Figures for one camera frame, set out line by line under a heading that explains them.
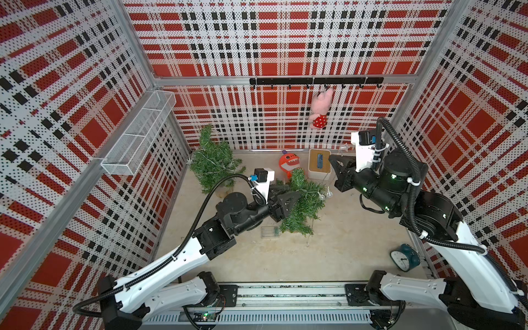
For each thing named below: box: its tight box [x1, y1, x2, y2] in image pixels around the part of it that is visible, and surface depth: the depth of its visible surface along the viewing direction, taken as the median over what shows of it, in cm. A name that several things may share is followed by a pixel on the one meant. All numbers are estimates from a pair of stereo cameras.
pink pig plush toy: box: [309, 88, 335, 129], surface depth 95 cm
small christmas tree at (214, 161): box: [188, 124, 246, 198], surface depth 84 cm
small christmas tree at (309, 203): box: [275, 168, 326, 237], surface depth 70 cm
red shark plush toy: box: [278, 153, 301, 180], surface depth 108 cm
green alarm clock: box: [389, 243, 421, 273], surface depth 79 cm
